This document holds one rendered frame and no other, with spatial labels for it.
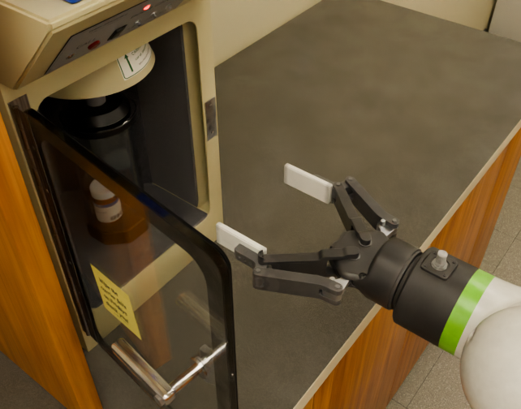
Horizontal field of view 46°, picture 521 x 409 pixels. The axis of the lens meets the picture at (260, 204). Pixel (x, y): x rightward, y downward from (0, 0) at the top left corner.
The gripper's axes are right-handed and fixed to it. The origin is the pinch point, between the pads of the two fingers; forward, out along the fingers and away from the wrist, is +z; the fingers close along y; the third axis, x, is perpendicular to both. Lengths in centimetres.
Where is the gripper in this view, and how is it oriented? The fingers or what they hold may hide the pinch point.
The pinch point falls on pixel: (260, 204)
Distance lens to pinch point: 75.1
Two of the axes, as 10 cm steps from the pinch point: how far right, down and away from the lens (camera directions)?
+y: -6.1, 5.4, -5.8
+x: 0.0, 7.3, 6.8
